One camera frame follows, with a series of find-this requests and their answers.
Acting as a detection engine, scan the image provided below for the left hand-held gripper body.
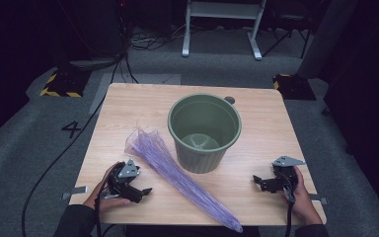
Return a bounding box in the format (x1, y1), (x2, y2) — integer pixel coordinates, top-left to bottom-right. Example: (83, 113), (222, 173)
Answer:
(106, 158), (145, 203)

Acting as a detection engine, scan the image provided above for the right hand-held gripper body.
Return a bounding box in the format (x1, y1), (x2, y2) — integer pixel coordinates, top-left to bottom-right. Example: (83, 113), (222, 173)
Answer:
(260, 155), (307, 196)

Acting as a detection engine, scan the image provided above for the purple plastic bag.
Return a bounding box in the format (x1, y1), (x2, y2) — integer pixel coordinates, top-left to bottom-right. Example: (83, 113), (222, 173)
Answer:
(123, 127), (245, 234)

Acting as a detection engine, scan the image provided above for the green plastic trash bin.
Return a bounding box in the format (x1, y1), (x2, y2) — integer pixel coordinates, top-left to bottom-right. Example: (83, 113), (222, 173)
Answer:
(167, 93), (243, 175)

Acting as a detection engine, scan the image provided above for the person's right hand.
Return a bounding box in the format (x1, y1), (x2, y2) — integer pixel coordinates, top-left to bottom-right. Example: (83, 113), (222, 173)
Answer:
(282, 165), (324, 227)

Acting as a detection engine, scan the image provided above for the person's left hand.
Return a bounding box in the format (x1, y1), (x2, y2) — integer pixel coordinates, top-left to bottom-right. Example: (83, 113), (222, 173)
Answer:
(82, 162), (131, 213)

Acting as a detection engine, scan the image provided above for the black yellow striped base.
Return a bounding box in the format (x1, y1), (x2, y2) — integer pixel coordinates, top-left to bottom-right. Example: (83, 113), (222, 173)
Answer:
(38, 67), (92, 99)
(272, 73), (318, 102)

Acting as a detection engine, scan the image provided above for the dark equipment rack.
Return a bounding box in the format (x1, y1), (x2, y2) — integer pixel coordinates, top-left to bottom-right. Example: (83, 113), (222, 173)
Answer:
(57, 0), (127, 67)

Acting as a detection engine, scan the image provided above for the grey pillar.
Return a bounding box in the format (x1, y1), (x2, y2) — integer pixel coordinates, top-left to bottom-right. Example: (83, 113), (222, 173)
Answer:
(296, 0), (359, 80)

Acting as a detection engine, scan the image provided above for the black tripod stand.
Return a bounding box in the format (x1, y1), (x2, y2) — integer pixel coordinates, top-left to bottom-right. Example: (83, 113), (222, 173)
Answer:
(262, 13), (314, 59)

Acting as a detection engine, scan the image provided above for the right hand-held gripper cable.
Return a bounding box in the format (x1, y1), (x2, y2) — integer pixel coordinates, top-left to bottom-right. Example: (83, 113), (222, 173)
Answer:
(280, 171), (296, 237)

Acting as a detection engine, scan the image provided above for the hand-held gripper cable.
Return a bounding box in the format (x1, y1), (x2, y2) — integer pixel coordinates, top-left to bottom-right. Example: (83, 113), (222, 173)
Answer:
(280, 171), (296, 237)
(93, 161), (126, 237)

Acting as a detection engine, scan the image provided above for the grey metal table bracket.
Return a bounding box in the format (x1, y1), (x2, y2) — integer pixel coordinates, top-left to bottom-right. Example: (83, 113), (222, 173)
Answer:
(309, 193), (329, 205)
(61, 186), (89, 200)

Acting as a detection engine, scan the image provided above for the left hand-held gripper cable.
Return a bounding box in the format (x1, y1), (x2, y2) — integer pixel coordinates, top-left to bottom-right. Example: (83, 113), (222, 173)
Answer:
(93, 161), (126, 237)

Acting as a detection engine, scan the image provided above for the black floor cable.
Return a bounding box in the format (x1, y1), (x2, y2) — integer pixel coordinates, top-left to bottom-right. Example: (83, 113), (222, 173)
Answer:
(21, 48), (129, 237)

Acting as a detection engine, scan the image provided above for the bundle of floor cables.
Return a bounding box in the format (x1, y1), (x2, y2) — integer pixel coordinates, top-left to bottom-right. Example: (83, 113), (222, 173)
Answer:
(127, 24), (187, 52)

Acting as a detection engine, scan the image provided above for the white metal stand frame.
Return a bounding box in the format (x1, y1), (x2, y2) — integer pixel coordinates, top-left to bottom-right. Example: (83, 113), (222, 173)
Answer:
(181, 0), (267, 61)

